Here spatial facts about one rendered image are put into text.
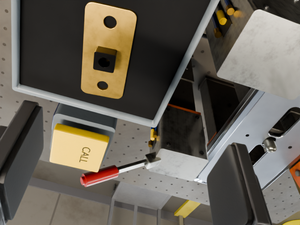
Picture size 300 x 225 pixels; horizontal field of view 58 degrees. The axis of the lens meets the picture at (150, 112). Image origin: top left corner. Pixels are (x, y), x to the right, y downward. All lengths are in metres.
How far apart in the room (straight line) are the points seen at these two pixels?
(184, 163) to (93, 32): 0.32
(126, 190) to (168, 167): 1.89
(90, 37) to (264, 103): 0.34
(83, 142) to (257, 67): 0.20
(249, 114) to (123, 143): 0.59
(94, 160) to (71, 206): 2.27
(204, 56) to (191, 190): 0.66
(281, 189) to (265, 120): 0.81
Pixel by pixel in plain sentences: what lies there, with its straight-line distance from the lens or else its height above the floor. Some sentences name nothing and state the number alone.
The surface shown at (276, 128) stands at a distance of 0.57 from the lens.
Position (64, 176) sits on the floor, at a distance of 2.54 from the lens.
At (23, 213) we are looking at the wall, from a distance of 2.53.
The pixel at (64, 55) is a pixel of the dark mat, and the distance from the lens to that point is 0.24.
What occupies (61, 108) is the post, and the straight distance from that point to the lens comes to 0.32.
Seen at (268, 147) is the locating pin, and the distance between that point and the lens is 0.55.
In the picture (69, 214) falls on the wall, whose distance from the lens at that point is 2.56.
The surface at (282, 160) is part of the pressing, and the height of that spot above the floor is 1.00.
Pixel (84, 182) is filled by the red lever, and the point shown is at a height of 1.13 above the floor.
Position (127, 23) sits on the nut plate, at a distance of 0.21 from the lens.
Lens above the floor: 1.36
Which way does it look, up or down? 48 degrees down
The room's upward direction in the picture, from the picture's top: 177 degrees counter-clockwise
